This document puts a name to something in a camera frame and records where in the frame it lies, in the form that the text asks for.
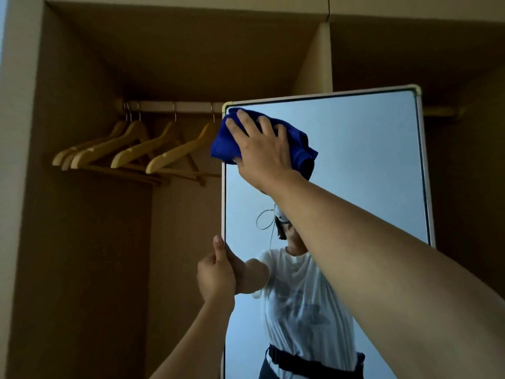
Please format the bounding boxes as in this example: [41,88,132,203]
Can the person's right hand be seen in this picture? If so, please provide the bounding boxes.
[225,109,305,195]

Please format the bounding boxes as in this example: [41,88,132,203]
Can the person's left hand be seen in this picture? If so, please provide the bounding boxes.
[197,235,237,304]

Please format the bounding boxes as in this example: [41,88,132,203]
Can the blue cleaning cloth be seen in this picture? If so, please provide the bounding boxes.
[210,107,319,181]

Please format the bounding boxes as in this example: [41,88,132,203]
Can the white framed mirror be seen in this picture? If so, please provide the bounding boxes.
[220,84,436,379]

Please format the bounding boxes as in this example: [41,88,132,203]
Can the person's right forearm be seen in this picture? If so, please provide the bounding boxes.
[260,171,505,379]

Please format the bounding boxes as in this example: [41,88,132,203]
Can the person's left forearm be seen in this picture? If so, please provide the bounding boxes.
[149,298,236,379]

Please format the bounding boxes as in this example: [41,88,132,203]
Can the wooden clothes hanger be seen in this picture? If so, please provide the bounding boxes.
[145,103,222,179]
[70,102,162,185]
[61,103,133,172]
[52,103,129,167]
[110,102,206,187]

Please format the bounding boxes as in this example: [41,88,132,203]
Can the wooden closet rod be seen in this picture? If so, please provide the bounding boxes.
[115,99,467,120]

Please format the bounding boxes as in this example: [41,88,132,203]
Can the wooden wardrobe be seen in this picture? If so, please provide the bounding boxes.
[0,0,505,379]

